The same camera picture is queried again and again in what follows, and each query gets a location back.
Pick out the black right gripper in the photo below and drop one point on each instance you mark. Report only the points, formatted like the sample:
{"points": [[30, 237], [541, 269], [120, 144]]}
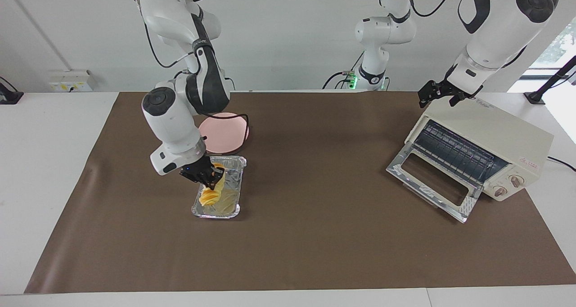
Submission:
{"points": [[202, 172]]}

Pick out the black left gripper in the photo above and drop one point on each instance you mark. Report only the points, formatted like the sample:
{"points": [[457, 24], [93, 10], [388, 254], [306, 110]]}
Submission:
{"points": [[441, 88]]}

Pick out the sliced yellow bread loaf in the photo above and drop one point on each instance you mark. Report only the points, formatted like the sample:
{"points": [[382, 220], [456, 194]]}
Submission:
{"points": [[208, 198]]}

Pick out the aluminium foil tray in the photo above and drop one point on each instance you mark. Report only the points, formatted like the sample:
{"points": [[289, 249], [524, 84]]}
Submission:
{"points": [[231, 194]]}

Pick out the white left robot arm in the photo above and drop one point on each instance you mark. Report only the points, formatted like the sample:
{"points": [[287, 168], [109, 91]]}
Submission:
{"points": [[495, 32]]}

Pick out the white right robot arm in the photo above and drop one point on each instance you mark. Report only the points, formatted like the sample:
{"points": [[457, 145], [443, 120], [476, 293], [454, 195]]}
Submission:
{"points": [[173, 118]]}

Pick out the cream toaster oven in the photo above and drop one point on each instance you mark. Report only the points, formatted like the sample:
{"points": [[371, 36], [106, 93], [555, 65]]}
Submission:
{"points": [[499, 129]]}

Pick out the glass oven door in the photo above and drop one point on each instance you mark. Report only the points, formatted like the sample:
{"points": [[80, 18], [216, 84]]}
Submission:
{"points": [[398, 169]]}

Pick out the cream oven knob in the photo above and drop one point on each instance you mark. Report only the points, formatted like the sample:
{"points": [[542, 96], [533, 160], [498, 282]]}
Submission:
{"points": [[516, 180], [499, 191]]}

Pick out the pink round plate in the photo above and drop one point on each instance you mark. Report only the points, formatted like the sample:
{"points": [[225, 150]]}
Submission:
{"points": [[225, 136]]}

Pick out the brown table mat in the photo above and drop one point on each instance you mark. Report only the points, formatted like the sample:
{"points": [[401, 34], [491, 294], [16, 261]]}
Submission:
{"points": [[315, 235]]}

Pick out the window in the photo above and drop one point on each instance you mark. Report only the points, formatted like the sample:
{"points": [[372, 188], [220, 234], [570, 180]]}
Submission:
{"points": [[555, 48]]}

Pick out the black table clamp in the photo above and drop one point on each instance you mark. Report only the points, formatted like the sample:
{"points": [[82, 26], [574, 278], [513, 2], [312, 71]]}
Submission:
{"points": [[10, 96]]}

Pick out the black camera stand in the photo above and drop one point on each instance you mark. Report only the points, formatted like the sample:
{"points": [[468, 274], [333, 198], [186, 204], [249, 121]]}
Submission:
{"points": [[546, 85]]}

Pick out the white wall outlet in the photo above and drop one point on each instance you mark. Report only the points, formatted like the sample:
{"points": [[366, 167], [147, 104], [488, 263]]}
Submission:
{"points": [[69, 82]]}

